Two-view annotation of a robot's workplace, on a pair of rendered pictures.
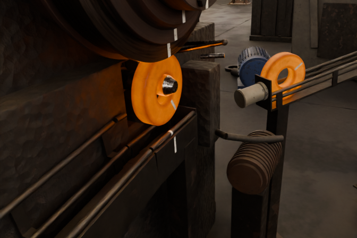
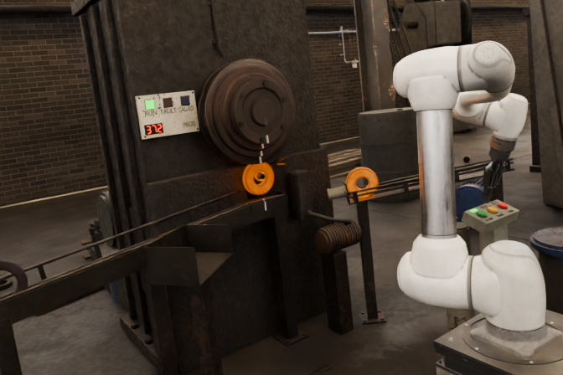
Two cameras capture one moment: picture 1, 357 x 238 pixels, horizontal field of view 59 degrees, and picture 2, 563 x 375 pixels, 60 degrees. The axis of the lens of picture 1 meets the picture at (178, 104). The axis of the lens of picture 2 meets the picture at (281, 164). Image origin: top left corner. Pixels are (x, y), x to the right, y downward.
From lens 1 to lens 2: 170 cm
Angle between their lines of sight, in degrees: 30
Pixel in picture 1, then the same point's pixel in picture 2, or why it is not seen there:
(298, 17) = (544, 143)
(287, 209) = (407, 305)
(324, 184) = not seen: hidden behind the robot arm
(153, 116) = (251, 188)
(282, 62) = (357, 173)
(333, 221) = (438, 316)
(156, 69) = (254, 168)
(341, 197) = not seen: hidden behind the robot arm
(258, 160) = (327, 229)
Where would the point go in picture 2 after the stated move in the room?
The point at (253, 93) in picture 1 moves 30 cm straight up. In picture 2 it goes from (335, 191) to (329, 130)
